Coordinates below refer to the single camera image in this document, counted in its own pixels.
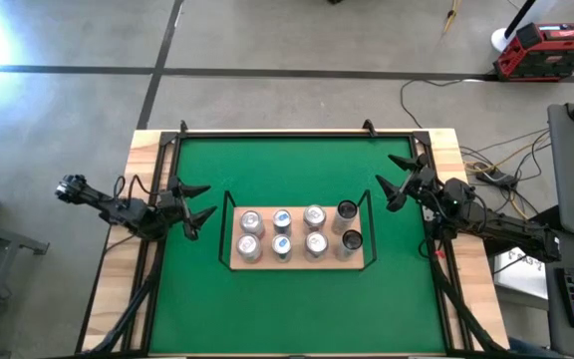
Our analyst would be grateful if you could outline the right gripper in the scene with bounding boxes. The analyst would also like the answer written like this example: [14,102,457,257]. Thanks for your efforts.
[375,154,440,213]

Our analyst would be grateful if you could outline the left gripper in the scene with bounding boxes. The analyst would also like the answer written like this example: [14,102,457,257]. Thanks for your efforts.
[156,175,218,242]

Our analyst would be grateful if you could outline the silver can red print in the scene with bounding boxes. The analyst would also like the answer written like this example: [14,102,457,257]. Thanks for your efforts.
[302,203,327,233]
[304,230,329,262]
[239,208,266,239]
[235,232,263,264]

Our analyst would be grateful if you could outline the slim white can dark top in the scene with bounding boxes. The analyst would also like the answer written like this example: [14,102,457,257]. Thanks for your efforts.
[330,199,359,235]
[334,228,364,261]

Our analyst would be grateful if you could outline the dark can blue tab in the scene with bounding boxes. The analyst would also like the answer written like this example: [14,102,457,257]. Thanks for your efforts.
[270,233,293,264]

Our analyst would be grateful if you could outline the black power strip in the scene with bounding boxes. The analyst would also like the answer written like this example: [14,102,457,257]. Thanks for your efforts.
[483,168,517,186]

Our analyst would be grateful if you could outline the green table mat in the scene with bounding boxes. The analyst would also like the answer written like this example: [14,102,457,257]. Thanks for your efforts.
[149,137,447,355]

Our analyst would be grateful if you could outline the white paper sign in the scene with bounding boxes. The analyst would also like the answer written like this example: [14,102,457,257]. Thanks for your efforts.
[493,243,550,300]

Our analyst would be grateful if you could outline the white black tower fan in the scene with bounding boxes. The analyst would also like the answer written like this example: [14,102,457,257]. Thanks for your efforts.
[489,0,560,53]

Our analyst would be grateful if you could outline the red black tool case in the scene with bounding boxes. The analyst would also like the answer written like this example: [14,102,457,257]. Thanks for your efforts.
[492,19,574,84]

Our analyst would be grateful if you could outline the dark grey desk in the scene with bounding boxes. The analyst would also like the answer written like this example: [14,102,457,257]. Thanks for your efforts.
[540,228,574,359]

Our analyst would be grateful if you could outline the person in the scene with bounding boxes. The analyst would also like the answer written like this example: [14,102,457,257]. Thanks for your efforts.
[508,337,550,357]

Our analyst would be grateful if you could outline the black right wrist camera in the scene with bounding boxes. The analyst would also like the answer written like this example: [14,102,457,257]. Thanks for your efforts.
[440,178,472,210]

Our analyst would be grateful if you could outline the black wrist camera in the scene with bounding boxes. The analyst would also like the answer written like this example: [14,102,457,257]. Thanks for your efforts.
[440,178,472,210]
[111,197,151,229]

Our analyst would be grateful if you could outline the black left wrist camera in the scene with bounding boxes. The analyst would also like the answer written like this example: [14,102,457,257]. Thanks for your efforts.
[111,197,151,229]

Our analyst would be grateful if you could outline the black floor cable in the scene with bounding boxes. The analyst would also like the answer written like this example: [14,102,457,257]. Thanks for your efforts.
[399,77,498,130]

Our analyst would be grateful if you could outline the yellow floor cable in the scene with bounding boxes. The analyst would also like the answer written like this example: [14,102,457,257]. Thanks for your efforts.
[470,133,552,220]

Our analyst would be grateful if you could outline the wooden shelf black wire sides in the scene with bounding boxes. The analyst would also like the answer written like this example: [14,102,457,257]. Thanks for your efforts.
[216,188,379,273]

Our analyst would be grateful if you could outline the black table frame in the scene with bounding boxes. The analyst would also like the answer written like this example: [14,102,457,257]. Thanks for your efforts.
[135,128,467,358]

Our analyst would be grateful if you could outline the black diagonal frame strut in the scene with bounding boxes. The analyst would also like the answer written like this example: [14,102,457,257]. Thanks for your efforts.
[429,248,510,356]
[90,233,166,356]

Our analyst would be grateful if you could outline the yellow hanging cord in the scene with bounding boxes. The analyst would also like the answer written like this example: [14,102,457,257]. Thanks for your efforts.
[440,0,463,36]

